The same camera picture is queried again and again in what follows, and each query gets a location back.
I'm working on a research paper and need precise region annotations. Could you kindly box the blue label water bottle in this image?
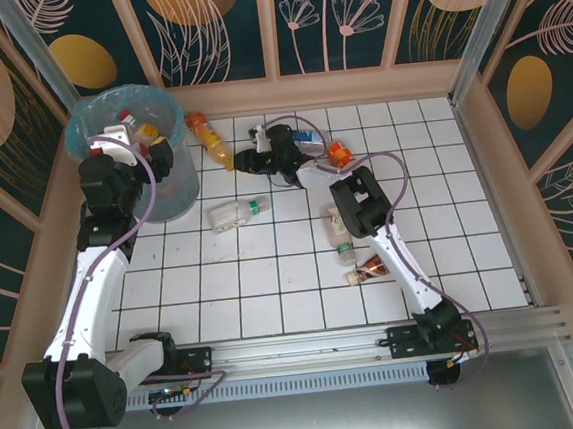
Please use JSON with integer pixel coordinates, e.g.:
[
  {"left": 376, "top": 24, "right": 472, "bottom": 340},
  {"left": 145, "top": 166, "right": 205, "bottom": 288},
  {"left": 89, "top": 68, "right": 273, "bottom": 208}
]
[{"left": 291, "top": 125, "right": 335, "bottom": 150}]

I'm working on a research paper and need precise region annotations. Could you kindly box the orange juice plastic bottle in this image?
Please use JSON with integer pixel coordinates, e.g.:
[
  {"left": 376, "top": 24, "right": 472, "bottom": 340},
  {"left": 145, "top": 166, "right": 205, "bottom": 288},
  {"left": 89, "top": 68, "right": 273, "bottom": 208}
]
[{"left": 184, "top": 109, "right": 237, "bottom": 176}]

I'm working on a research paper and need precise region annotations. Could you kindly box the orange label plastic bottle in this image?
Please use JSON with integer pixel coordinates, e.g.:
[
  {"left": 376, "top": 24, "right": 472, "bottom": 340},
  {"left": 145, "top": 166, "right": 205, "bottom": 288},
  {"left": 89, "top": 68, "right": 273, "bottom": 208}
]
[{"left": 324, "top": 139, "right": 359, "bottom": 170}]

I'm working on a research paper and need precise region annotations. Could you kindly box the crushed clear plastic bottle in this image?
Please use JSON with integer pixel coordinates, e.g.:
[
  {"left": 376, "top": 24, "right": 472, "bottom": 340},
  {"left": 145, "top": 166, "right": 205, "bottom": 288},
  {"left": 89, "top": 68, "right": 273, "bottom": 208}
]
[{"left": 207, "top": 195, "right": 273, "bottom": 236}]

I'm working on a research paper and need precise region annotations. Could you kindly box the clear bottle beige label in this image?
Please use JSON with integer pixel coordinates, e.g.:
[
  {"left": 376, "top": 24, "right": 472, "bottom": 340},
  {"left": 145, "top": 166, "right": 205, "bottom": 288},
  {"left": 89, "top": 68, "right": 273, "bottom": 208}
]
[{"left": 321, "top": 203, "right": 359, "bottom": 270}]

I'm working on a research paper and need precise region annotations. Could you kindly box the copper label plastic bottle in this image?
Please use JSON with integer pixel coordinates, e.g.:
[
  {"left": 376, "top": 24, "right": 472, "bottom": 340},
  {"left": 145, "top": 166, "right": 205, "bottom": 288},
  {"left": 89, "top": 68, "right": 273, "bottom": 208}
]
[{"left": 344, "top": 255, "right": 392, "bottom": 287}]

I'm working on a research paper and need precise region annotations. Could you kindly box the translucent grey waste bin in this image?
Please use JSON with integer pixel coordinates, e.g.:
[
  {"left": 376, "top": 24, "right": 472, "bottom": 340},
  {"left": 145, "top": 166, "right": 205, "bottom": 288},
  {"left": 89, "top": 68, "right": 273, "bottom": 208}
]
[{"left": 60, "top": 79, "right": 203, "bottom": 230}]

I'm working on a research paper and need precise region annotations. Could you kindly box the blue plastic bin liner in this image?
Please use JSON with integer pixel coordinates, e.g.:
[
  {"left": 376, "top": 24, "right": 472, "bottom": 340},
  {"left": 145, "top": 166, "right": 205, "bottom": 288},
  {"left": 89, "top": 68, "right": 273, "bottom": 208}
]
[{"left": 60, "top": 80, "right": 190, "bottom": 162}]

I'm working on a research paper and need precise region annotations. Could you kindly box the small green circuit board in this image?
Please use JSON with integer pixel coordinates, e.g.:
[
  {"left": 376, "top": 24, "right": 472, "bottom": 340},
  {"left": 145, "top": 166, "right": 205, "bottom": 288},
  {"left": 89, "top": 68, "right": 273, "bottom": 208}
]
[{"left": 147, "top": 383, "right": 197, "bottom": 405}]

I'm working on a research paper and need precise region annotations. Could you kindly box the grey metal sheet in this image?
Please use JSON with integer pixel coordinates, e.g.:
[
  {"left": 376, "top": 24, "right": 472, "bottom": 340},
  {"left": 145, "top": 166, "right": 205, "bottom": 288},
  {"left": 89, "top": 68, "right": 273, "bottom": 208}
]
[{"left": 8, "top": 342, "right": 573, "bottom": 429}]

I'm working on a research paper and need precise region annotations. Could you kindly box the yellow power connector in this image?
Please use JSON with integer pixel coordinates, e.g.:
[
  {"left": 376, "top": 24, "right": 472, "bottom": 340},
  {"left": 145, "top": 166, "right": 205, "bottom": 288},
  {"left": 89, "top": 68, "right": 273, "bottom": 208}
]
[{"left": 446, "top": 349, "right": 481, "bottom": 368}]

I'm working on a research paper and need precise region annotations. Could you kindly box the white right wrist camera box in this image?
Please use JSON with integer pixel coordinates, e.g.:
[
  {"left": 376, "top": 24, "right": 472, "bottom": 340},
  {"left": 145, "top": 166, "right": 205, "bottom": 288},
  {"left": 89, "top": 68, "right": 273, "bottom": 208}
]
[{"left": 250, "top": 124, "right": 273, "bottom": 154}]

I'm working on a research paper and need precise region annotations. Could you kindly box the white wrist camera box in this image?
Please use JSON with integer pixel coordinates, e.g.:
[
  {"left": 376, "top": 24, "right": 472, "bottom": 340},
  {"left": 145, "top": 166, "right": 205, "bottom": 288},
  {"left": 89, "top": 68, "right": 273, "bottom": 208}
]
[
  {"left": 85, "top": 121, "right": 139, "bottom": 172},
  {"left": 250, "top": 124, "right": 273, "bottom": 154}
]

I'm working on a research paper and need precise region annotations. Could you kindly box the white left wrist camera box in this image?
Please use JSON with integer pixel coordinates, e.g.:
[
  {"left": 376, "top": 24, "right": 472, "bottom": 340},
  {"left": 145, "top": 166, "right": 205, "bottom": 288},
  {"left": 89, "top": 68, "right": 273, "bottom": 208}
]
[{"left": 85, "top": 121, "right": 139, "bottom": 172}]

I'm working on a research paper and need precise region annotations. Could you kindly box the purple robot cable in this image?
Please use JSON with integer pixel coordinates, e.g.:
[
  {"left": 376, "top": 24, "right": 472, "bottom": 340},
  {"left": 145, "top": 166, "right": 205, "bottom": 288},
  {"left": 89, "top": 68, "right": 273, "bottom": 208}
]
[
  {"left": 260, "top": 99, "right": 493, "bottom": 405},
  {"left": 33, "top": 123, "right": 232, "bottom": 429}
]

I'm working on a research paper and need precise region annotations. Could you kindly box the gold oval wall panel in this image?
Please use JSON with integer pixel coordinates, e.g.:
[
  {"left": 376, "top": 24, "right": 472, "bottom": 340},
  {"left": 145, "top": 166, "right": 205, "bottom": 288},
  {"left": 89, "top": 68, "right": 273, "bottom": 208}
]
[{"left": 21, "top": 0, "right": 164, "bottom": 100}]

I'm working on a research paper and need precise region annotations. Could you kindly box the gold circle leaf wall panel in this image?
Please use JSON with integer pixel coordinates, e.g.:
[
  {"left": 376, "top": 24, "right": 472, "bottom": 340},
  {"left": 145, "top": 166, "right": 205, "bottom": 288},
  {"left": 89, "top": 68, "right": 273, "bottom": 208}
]
[{"left": 124, "top": 0, "right": 269, "bottom": 91}]

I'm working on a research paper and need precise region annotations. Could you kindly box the pink flower wall panel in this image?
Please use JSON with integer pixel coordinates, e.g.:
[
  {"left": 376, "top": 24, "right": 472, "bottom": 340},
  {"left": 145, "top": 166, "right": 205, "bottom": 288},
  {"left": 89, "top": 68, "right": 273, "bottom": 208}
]
[{"left": 272, "top": 0, "right": 398, "bottom": 79}]

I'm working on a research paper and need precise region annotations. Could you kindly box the aluminium frame post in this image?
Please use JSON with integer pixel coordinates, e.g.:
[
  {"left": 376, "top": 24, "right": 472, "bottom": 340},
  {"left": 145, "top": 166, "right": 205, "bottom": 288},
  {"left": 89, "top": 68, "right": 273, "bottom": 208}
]
[
  {"left": 0, "top": 0, "right": 82, "bottom": 110},
  {"left": 439, "top": 0, "right": 543, "bottom": 107}
]

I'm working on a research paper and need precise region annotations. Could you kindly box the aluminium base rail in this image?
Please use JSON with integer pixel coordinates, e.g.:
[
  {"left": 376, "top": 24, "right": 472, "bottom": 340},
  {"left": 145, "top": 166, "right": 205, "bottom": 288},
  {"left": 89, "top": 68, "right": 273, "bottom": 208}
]
[{"left": 25, "top": 304, "right": 573, "bottom": 399}]

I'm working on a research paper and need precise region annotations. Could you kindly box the beige circle wall panel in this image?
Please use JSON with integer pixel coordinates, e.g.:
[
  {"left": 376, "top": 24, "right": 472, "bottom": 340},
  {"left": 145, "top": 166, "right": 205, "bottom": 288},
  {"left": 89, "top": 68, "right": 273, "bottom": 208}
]
[{"left": 387, "top": 0, "right": 504, "bottom": 66}]

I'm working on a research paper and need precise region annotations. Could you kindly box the grey slotted cable duct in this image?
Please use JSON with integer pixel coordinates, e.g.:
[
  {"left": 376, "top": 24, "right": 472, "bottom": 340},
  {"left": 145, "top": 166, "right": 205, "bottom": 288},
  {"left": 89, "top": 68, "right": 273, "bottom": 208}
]
[{"left": 123, "top": 362, "right": 431, "bottom": 411}]

